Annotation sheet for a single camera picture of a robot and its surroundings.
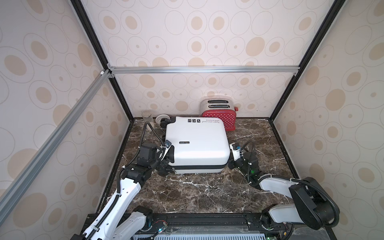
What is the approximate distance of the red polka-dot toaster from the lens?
1025 millimetres

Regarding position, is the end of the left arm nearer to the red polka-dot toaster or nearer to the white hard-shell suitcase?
the white hard-shell suitcase

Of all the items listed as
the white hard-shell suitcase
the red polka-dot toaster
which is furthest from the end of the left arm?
the red polka-dot toaster
